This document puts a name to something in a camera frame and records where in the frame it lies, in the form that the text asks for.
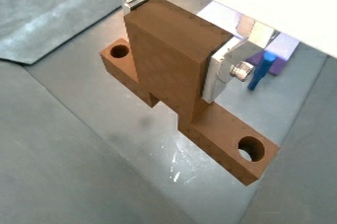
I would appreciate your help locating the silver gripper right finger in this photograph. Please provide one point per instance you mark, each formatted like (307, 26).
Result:
(228, 61)

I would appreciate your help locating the brown T-shaped block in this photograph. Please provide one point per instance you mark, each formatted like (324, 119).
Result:
(160, 62)

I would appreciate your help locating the blue peg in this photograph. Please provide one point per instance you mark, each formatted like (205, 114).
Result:
(261, 69)

